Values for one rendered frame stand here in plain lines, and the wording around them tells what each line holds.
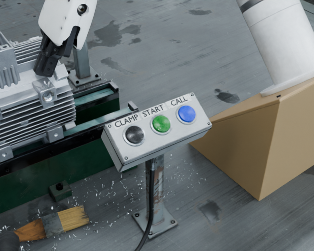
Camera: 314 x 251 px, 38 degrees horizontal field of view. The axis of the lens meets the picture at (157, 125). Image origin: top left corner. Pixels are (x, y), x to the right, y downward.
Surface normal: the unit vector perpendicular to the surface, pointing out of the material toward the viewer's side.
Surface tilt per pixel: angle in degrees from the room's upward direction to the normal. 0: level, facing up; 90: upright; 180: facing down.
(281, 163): 90
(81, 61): 90
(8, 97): 0
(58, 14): 61
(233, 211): 0
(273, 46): 78
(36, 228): 0
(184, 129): 29
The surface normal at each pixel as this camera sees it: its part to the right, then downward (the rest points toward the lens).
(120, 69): 0.00, -0.77
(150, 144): 0.26, -0.41
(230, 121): -0.80, 0.39
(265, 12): -0.46, 0.24
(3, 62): 0.54, 0.54
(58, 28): -0.70, -0.01
